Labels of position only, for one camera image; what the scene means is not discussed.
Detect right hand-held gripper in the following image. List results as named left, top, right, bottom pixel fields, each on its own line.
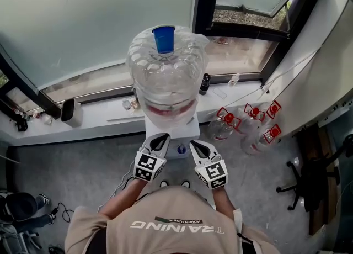
left=189, top=140, right=229, bottom=191

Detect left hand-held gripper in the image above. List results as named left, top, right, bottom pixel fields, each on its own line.
left=133, top=133, right=172, bottom=183

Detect person's right forearm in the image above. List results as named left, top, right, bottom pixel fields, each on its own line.
left=212, top=188, right=238, bottom=219

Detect person's left forearm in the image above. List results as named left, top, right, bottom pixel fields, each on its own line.
left=98, top=178, right=149, bottom=220

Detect white water dispenser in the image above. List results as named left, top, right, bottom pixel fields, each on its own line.
left=145, top=114, right=201, bottom=160

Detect clear water jug red cap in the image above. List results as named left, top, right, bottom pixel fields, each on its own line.
left=207, top=106, right=243, bottom=141
left=240, top=123, right=282, bottom=156
left=265, top=100, right=282, bottom=126
left=239, top=103, right=266, bottom=135

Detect white windowsill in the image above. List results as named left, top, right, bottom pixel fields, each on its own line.
left=0, top=80, right=272, bottom=147

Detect large clear water bottle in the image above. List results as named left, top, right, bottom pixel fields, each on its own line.
left=126, top=25, right=210, bottom=132

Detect person's beige shirt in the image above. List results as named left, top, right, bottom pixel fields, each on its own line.
left=63, top=186, right=282, bottom=254

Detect clear flat plastic case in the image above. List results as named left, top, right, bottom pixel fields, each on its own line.
left=212, top=87, right=228, bottom=99

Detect black thermos bottle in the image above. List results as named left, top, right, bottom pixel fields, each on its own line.
left=199, top=73, right=211, bottom=96

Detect white bin with black lid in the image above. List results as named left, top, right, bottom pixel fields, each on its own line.
left=60, top=98, right=83, bottom=128

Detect black office chair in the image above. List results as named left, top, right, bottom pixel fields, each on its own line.
left=276, top=134, right=353, bottom=212

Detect grey metal locker cabinet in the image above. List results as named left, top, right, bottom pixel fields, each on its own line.
left=314, top=92, right=353, bottom=131

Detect white floor cable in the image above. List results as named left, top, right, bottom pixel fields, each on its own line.
left=109, top=161, right=136, bottom=201

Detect white shoulder strap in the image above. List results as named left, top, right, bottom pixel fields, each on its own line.
left=233, top=208, right=260, bottom=254

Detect white hanging cable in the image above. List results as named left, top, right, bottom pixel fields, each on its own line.
left=208, top=48, right=320, bottom=114

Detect black floor cable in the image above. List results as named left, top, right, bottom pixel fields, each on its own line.
left=54, top=202, right=75, bottom=223

